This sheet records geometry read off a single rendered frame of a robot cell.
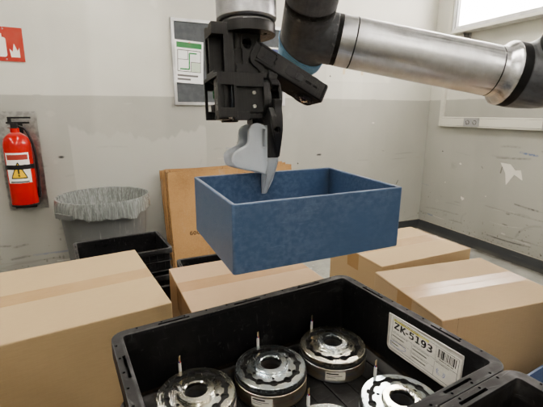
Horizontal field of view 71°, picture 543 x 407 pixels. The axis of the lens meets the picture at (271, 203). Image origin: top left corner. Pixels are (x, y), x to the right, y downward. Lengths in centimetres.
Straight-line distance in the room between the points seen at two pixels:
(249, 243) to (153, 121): 267
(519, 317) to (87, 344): 77
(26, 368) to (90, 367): 9
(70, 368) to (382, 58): 67
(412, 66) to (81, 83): 258
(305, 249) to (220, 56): 26
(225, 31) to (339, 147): 314
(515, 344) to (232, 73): 73
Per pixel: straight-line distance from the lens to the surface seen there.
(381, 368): 67
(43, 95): 301
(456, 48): 66
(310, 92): 53
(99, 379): 73
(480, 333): 84
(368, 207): 43
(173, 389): 57
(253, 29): 50
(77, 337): 69
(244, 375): 59
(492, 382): 52
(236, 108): 47
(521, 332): 92
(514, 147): 366
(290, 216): 38
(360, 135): 372
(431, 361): 61
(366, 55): 62
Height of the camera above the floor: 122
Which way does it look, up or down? 14 degrees down
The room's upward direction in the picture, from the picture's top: straight up
